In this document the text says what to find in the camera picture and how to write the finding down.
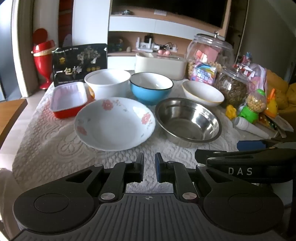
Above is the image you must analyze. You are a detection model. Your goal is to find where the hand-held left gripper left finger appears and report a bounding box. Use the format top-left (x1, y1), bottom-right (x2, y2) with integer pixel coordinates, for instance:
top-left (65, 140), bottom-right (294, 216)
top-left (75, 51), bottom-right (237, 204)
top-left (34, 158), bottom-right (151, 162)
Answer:
top-left (65, 152), bottom-right (145, 202)

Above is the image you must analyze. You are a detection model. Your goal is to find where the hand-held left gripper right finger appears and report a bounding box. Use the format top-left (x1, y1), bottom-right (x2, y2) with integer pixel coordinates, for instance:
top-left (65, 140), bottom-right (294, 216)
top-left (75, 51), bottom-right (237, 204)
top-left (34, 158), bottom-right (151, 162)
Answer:
top-left (155, 152), bottom-right (232, 202)

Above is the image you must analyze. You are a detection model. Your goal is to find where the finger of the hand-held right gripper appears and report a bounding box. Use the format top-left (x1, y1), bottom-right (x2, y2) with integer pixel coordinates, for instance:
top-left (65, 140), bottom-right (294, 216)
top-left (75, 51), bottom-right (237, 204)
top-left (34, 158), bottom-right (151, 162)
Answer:
top-left (237, 138), bottom-right (296, 151)
top-left (195, 148), bottom-right (296, 164)

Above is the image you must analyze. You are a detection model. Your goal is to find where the stainless steel bowl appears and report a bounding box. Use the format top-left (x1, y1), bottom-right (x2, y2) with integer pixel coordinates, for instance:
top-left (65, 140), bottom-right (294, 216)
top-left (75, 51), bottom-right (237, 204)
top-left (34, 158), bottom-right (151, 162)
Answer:
top-left (154, 98), bottom-right (222, 148)

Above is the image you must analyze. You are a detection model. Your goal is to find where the white floral plate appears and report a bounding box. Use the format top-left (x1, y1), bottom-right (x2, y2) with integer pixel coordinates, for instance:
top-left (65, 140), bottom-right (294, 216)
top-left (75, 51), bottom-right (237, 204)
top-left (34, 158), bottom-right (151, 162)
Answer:
top-left (74, 97), bottom-right (156, 152)

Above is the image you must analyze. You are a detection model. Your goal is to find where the white bowl with yellow rim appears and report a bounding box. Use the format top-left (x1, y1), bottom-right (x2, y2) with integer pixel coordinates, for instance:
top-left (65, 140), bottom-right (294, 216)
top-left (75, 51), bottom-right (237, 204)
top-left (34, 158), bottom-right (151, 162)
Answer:
top-left (181, 80), bottom-right (225, 107)

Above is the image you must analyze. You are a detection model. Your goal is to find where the blue enamel bowl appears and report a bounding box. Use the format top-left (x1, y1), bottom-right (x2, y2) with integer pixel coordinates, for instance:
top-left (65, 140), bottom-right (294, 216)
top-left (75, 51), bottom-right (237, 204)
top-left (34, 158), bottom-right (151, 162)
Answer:
top-left (129, 72), bottom-right (174, 106)

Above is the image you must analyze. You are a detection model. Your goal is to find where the deep white bowl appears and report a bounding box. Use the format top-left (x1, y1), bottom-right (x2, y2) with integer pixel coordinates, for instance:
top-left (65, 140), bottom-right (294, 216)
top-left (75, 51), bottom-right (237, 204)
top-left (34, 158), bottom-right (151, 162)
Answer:
top-left (84, 69), bottom-right (131, 100)

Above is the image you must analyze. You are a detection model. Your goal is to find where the white tube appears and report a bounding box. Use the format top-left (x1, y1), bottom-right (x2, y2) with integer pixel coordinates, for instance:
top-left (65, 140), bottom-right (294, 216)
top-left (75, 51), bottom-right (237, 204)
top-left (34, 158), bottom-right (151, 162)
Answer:
top-left (232, 116), bottom-right (270, 139)

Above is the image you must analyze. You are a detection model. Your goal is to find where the pile of printed cards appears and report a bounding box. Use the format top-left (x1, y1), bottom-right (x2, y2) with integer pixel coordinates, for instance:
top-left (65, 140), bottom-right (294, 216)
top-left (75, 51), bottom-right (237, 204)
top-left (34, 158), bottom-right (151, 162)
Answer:
top-left (259, 113), bottom-right (294, 138)

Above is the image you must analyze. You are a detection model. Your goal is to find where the green gumball machine toy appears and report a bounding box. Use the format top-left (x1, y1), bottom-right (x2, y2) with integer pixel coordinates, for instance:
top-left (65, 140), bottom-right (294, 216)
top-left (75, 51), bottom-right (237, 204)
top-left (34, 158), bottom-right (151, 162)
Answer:
top-left (238, 89), bottom-right (267, 121)

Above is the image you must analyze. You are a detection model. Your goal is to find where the orange duck toy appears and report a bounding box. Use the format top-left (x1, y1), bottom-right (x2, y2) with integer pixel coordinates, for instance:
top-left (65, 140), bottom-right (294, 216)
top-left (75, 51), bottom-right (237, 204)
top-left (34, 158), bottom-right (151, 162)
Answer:
top-left (264, 88), bottom-right (279, 118)

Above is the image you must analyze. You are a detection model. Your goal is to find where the small glass seed jar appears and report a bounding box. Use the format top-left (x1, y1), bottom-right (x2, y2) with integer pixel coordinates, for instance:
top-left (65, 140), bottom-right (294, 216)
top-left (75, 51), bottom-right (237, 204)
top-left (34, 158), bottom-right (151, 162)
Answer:
top-left (214, 64), bottom-right (252, 108)

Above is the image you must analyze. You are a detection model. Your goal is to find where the yellow cushion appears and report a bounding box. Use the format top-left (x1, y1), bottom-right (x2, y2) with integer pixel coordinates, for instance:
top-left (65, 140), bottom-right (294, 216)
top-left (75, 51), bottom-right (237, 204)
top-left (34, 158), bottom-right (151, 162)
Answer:
top-left (266, 69), bottom-right (296, 116)

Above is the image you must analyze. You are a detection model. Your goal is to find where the pink plastic bag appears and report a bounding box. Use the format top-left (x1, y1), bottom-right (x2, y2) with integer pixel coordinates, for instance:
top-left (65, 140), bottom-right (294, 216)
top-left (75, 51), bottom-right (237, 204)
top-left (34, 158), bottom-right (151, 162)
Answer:
top-left (238, 62), bottom-right (269, 93)

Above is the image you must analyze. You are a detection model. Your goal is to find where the colourful candy packet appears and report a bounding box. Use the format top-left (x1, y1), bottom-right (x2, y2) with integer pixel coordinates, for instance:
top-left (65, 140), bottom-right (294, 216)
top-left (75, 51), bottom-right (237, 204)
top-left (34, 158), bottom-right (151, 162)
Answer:
top-left (193, 61), bottom-right (223, 87)

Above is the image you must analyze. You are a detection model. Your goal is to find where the red and white toy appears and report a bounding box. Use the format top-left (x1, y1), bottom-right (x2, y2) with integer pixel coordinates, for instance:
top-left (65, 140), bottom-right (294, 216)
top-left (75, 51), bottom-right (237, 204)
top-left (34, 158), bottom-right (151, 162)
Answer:
top-left (240, 52), bottom-right (255, 70)

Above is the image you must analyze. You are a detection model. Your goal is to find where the white lace tablecloth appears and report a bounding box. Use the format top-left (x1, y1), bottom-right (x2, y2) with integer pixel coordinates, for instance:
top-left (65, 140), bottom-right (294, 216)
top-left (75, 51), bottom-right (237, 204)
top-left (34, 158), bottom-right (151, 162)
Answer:
top-left (11, 69), bottom-right (278, 186)

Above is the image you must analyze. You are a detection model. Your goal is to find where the cream tissue box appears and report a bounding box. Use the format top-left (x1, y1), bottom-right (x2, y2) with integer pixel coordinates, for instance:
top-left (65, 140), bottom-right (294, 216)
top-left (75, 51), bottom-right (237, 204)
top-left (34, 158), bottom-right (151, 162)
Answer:
top-left (135, 52), bottom-right (187, 81)

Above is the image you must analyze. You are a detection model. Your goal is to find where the red rectangular baking dish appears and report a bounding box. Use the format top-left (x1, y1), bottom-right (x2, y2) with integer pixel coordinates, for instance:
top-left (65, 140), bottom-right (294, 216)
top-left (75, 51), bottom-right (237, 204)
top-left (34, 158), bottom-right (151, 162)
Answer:
top-left (49, 82), bottom-right (88, 119)

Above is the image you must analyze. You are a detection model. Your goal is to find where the large glass snack jar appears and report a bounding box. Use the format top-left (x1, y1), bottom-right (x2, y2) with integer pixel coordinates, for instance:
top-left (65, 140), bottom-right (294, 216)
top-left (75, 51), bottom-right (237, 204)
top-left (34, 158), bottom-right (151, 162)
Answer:
top-left (185, 31), bottom-right (234, 87)

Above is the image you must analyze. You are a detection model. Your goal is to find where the white charging stand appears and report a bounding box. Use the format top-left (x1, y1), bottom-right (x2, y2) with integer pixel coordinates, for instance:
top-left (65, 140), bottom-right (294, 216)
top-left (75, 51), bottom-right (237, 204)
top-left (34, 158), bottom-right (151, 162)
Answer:
top-left (135, 37), bottom-right (154, 52)

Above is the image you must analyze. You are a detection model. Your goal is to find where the black snack bag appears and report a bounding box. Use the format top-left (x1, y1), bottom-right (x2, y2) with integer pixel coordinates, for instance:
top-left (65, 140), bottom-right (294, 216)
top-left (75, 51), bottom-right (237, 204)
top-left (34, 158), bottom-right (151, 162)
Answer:
top-left (52, 43), bottom-right (108, 87)

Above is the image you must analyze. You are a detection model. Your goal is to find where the dark toy vehicle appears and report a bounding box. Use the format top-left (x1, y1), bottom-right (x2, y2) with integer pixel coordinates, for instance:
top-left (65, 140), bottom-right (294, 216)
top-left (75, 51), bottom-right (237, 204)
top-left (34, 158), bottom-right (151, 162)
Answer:
top-left (109, 37), bottom-right (124, 52)

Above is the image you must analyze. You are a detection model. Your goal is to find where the wooden side table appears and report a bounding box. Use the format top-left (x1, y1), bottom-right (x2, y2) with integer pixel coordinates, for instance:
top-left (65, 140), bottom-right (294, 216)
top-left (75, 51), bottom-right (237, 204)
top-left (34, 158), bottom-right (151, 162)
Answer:
top-left (0, 98), bottom-right (28, 149)

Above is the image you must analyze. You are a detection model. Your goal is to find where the red trash bin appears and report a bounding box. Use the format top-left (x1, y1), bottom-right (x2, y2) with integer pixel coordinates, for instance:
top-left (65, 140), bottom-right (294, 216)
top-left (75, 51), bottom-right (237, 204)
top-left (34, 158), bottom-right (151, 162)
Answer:
top-left (31, 28), bottom-right (56, 90)

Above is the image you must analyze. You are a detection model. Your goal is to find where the white and wood cabinet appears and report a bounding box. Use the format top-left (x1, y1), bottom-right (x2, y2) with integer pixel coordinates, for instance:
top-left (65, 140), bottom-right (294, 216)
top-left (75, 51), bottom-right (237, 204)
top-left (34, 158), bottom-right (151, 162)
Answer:
top-left (107, 0), bottom-right (232, 70)

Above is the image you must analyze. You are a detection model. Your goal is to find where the black television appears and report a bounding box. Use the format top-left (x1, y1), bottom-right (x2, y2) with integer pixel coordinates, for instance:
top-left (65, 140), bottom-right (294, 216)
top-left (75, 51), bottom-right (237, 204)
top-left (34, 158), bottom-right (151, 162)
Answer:
top-left (111, 0), bottom-right (229, 29)

